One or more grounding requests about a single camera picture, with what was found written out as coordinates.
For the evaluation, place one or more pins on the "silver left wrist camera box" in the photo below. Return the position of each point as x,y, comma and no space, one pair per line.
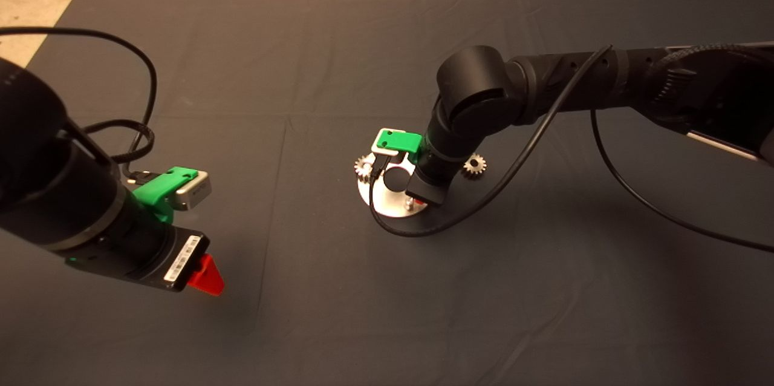
196,191

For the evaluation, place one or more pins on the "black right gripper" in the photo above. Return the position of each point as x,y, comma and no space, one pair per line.
428,189

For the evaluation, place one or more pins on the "dark grey table cloth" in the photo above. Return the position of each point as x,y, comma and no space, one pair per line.
302,41

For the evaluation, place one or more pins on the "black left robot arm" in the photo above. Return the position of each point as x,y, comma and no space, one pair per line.
36,150

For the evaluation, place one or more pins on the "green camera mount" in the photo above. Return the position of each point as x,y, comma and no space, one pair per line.
157,189
399,141

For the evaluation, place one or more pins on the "round metal carrier plate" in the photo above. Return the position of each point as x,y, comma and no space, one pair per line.
393,204

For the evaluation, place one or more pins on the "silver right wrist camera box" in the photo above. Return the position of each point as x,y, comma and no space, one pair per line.
381,152

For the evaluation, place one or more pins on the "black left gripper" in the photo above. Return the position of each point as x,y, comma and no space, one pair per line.
154,262

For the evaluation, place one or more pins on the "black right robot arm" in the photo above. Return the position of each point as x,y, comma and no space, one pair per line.
478,83

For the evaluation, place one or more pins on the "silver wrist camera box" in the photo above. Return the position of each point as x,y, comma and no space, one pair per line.
196,191
381,152

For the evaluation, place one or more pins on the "green left camera mount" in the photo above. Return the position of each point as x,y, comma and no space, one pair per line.
157,189

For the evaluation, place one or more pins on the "green right camera mount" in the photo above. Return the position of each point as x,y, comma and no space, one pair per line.
399,141

